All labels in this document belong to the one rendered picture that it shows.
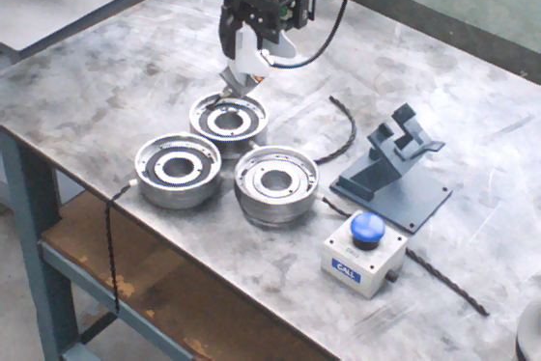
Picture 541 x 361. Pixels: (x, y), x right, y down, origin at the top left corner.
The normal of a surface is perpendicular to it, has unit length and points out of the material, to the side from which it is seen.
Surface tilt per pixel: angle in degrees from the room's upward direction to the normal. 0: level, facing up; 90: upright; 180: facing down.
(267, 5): 90
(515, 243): 0
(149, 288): 0
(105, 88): 0
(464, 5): 90
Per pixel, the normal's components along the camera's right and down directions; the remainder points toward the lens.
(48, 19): 0.07, -0.78
